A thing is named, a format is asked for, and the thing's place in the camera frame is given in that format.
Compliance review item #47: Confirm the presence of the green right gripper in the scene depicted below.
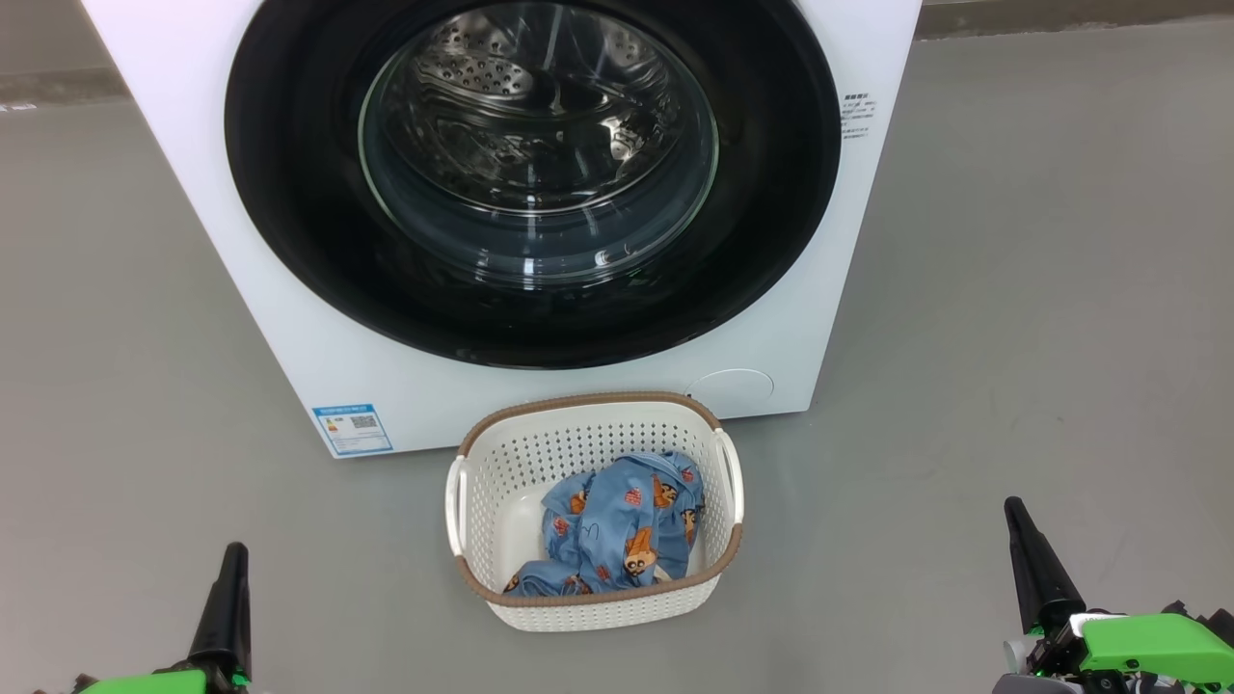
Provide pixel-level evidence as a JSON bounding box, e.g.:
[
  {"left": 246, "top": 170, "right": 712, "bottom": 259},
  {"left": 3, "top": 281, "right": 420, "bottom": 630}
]
[{"left": 998, "top": 496, "right": 1234, "bottom": 694}]

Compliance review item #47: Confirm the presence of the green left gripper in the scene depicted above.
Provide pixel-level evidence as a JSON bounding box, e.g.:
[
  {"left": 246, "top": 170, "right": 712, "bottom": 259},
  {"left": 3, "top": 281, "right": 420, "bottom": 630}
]
[{"left": 72, "top": 542, "right": 254, "bottom": 694}]

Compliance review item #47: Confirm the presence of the blue cartoon garment with pen mark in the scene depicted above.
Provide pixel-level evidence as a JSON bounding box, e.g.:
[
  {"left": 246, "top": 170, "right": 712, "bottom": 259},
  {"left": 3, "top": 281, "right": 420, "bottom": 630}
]
[{"left": 577, "top": 450, "right": 707, "bottom": 585}]

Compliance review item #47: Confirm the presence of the black round glass washer door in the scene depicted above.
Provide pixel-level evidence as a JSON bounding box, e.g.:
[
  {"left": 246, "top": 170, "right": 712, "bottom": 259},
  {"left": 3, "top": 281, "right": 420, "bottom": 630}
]
[{"left": 224, "top": 0, "right": 844, "bottom": 371}]

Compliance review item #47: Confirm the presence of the white front-load washing machine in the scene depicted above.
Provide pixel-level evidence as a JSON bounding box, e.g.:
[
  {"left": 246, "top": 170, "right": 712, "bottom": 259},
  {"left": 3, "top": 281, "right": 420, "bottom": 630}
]
[{"left": 82, "top": 0, "right": 924, "bottom": 460}]

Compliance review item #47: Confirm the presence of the perforated steel washer drum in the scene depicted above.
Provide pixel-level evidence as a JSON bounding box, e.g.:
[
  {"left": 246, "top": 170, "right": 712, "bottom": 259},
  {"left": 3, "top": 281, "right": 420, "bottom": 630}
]
[{"left": 381, "top": 0, "right": 700, "bottom": 227}]

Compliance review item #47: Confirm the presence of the blue energy label sticker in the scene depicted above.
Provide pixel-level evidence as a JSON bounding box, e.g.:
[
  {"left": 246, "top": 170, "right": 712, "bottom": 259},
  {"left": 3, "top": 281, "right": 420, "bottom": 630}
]
[{"left": 311, "top": 403, "right": 394, "bottom": 458}]

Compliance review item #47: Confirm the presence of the round white filter cover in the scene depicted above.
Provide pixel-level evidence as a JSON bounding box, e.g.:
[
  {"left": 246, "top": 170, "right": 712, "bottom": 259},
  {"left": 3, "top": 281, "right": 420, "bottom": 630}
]
[{"left": 686, "top": 368, "right": 775, "bottom": 417}]

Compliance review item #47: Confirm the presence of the white perforated brown-rimmed laundry basket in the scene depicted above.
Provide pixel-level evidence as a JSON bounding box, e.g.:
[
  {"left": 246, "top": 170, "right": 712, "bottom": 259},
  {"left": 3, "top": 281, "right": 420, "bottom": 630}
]
[{"left": 444, "top": 390, "right": 745, "bottom": 633}]

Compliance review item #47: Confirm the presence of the printed text notice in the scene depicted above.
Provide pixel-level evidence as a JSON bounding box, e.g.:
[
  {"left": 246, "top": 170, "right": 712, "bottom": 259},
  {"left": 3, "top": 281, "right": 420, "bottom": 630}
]
[{"left": 839, "top": 93, "right": 876, "bottom": 143}]

